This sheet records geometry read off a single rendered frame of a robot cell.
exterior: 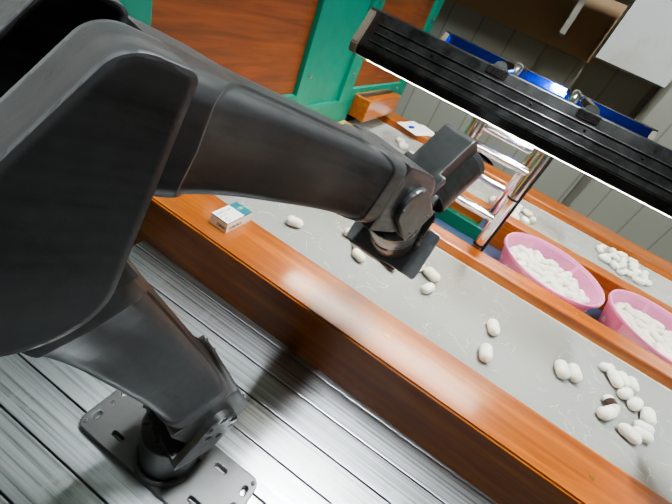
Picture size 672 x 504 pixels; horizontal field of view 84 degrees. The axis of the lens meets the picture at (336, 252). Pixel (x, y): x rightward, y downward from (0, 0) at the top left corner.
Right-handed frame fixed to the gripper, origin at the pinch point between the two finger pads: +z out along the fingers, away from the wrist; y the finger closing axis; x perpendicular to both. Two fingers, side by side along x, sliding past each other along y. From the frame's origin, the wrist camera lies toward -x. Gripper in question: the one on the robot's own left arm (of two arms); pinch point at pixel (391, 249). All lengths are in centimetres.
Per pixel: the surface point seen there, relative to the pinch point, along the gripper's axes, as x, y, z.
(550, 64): -168, -3, 153
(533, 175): -32.2, -13.8, 21.0
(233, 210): 8.4, 25.2, 1.0
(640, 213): -133, -98, 186
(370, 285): 5.6, 0.5, 11.2
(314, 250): 6.0, 12.5, 10.8
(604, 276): -34, -47, 54
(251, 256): 12.7, 17.2, -1.0
